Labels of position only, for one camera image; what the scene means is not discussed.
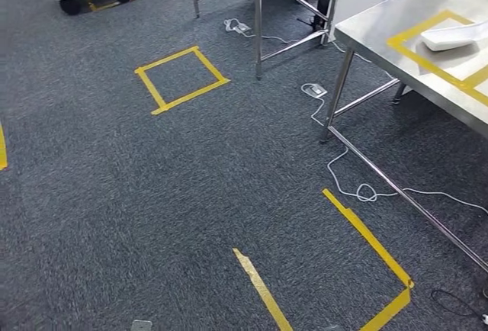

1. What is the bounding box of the white curved plastic part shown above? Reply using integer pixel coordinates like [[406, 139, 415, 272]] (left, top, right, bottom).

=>
[[420, 20, 488, 53]]

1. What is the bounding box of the stainless steel workbench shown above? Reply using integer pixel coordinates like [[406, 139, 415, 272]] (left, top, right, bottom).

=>
[[319, 0, 488, 275]]

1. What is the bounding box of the yellow floor tape strip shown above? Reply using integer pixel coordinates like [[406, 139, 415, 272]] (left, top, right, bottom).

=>
[[0, 123, 8, 171], [232, 247, 294, 331]]

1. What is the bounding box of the yellow floor tape square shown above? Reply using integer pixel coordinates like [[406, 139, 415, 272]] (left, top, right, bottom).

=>
[[134, 45, 232, 117]]

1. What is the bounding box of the yellow floor tape corner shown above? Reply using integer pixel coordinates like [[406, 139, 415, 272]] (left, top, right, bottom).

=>
[[322, 188, 415, 331]]

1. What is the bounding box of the white power strip with cable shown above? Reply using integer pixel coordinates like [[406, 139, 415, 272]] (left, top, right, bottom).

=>
[[223, 18, 300, 47]]

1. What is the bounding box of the white looped floor cable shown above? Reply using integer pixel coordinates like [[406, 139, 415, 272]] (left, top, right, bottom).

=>
[[309, 97, 488, 217]]

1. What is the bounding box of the black cable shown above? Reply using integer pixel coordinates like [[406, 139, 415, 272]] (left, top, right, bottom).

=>
[[431, 288, 488, 320]]

